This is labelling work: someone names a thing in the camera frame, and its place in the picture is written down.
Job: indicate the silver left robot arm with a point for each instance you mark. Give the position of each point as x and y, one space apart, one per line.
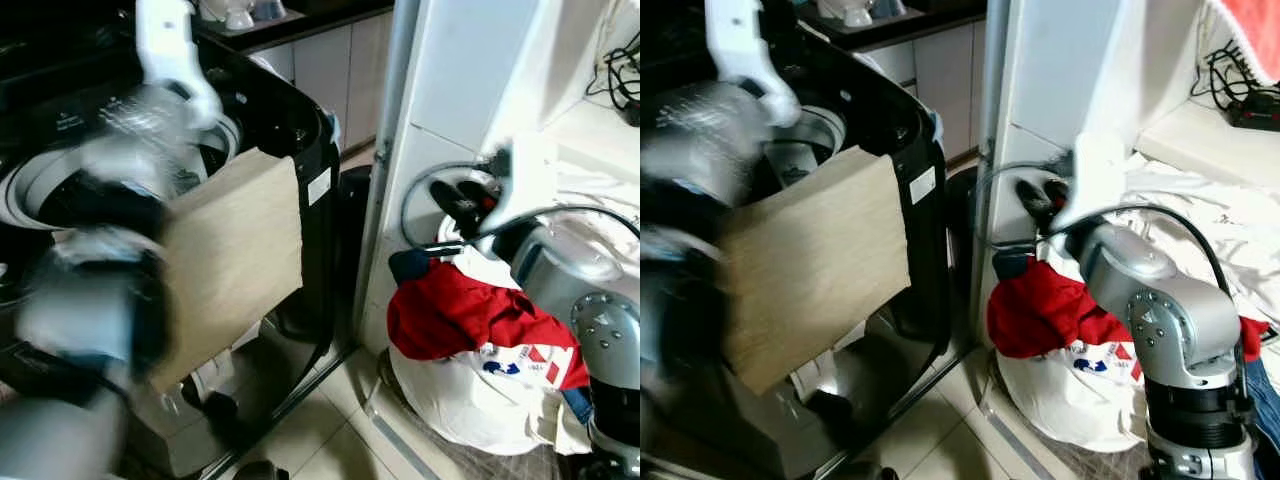
80 300
665 300

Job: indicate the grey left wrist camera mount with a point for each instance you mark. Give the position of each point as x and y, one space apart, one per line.
140 135
700 140

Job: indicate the beige cloth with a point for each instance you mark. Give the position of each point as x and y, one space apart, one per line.
815 270
235 260

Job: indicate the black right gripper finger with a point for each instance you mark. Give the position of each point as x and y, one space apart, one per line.
477 190
1034 203
456 203
1054 189

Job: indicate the navy blue cloth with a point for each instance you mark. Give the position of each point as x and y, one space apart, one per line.
408 266
1008 264

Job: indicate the silver washer drum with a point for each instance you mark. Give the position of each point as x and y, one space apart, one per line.
30 190
800 150

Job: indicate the white crumpled cloth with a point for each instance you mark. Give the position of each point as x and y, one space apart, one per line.
1230 225

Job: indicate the orange red towel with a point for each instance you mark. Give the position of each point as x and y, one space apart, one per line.
1255 35

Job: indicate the white ceramic item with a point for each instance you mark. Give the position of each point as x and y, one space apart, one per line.
238 14
848 10

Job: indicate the black top-load washing machine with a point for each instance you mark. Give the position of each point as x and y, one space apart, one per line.
315 260
925 250

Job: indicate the black power strip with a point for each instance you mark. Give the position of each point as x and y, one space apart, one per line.
1258 112

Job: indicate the red garment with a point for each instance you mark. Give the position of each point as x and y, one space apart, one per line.
1040 310
450 310

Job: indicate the white shelf unit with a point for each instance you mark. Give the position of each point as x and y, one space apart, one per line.
1090 70
470 80

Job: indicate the beige cabinet with dark counter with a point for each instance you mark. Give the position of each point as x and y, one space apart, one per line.
330 80
940 90

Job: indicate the blue jeans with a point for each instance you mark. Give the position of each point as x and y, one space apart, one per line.
578 405
1262 400

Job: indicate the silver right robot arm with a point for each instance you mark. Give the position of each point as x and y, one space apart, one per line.
560 275
1135 275

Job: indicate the white printed garment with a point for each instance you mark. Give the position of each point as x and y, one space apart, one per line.
1060 410
470 405

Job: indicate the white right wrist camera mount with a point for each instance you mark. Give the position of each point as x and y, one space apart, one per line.
1092 180
530 180

